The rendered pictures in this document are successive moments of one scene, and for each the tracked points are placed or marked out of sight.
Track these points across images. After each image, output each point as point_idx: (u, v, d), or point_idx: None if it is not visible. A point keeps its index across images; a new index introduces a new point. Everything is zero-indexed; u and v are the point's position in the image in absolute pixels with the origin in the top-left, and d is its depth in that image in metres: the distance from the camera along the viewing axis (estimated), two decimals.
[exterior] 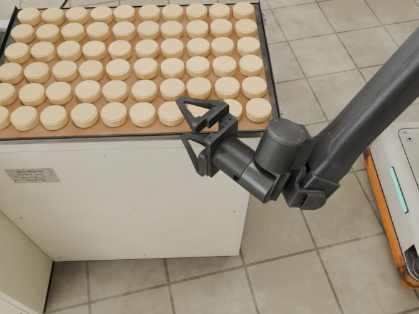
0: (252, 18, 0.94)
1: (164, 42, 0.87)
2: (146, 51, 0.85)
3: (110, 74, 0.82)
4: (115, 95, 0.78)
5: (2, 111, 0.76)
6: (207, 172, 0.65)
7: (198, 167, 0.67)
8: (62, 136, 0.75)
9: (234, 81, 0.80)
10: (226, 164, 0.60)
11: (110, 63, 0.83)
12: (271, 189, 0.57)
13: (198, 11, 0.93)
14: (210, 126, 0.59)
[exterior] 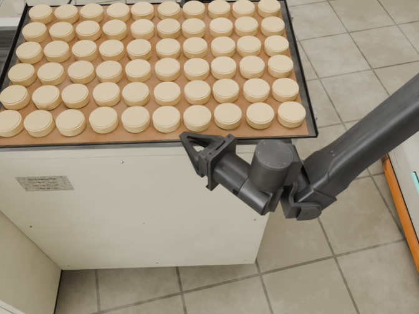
0: (278, 16, 0.89)
1: (186, 40, 0.81)
2: (167, 50, 0.80)
3: (130, 75, 0.76)
4: (136, 98, 0.72)
5: (15, 115, 0.70)
6: (207, 172, 0.65)
7: (198, 168, 0.67)
8: (79, 143, 0.69)
9: (263, 83, 0.75)
10: (225, 179, 0.63)
11: (130, 64, 0.77)
12: (267, 205, 0.61)
13: (221, 8, 0.87)
14: None
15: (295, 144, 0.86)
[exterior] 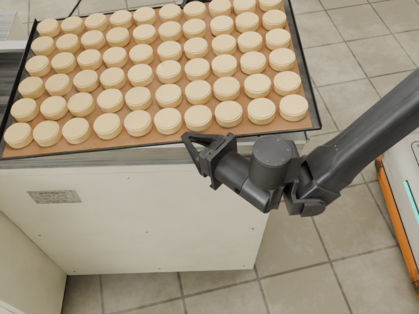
0: (280, 9, 0.87)
1: (187, 42, 0.81)
2: (168, 53, 0.80)
3: (132, 81, 0.77)
4: (138, 102, 0.74)
5: (24, 127, 0.73)
6: (208, 172, 0.65)
7: (200, 168, 0.67)
8: (85, 150, 0.71)
9: (264, 78, 0.73)
10: (226, 178, 0.63)
11: (132, 69, 0.79)
12: (269, 202, 0.60)
13: (222, 6, 0.87)
14: None
15: None
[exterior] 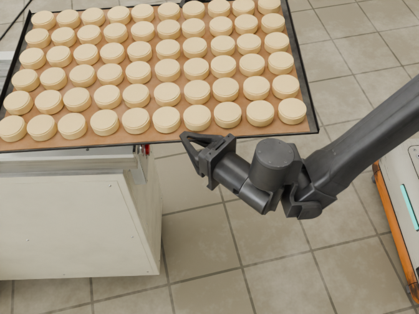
0: (278, 12, 0.88)
1: (186, 41, 0.81)
2: (167, 51, 0.80)
3: (130, 78, 0.76)
4: (136, 99, 0.73)
5: (18, 121, 0.71)
6: (207, 172, 0.65)
7: (198, 168, 0.67)
8: (81, 146, 0.70)
9: (263, 80, 0.74)
10: (226, 179, 0.63)
11: (130, 66, 0.78)
12: (267, 204, 0.61)
13: (221, 7, 0.87)
14: None
15: (142, 172, 0.94)
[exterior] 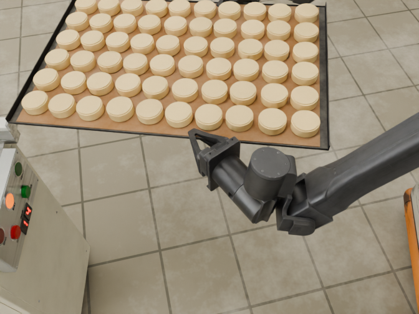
0: (315, 22, 0.86)
1: (214, 40, 0.81)
2: (193, 48, 0.80)
3: (153, 69, 0.78)
4: (154, 91, 0.74)
5: (42, 96, 0.75)
6: (206, 172, 0.65)
7: (200, 167, 0.67)
8: (94, 128, 0.72)
9: (282, 88, 0.73)
10: (222, 181, 0.63)
11: (155, 58, 0.79)
12: (259, 213, 0.60)
13: (257, 10, 0.86)
14: None
15: (3, 263, 0.81)
